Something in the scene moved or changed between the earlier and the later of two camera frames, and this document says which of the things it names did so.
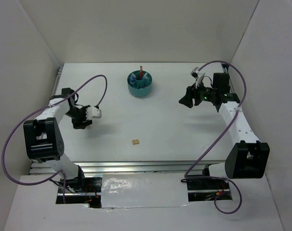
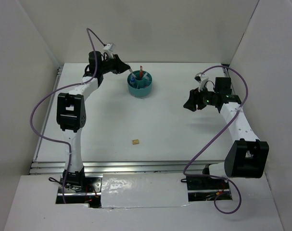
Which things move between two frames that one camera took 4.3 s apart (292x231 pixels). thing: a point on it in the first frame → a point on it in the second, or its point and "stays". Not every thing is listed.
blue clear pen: (145, 75) stays
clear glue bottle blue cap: (132, 78) stays
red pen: (141, 73) stays
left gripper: (78, 124) → (119, 67)
